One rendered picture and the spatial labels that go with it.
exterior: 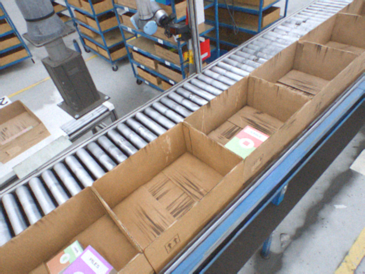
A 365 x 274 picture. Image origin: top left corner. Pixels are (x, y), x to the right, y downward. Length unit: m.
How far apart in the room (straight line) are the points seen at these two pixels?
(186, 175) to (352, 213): 1.35
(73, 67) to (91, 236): 0.99
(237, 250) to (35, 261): 0.71
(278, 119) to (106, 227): 0.82
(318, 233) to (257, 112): 0.99
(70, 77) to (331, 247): 1.85
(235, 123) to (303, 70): 0.53
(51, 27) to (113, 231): 1.06
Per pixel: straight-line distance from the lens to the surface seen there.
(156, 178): 1.00
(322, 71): 1.47
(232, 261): 1.11
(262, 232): 1.17
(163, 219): 0.90
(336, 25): 1.82
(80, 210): 0.91
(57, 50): 1.62
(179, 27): 1.63
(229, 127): 1.15
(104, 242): 0.93
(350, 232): 2.00
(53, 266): 0.92
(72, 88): 1.65
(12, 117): 1.98
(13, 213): 1.39
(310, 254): 1.86
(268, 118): 1.20
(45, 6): 1.53
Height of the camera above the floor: 1.67
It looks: 44 degrees down
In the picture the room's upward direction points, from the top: 11 degrees counter-clockwise
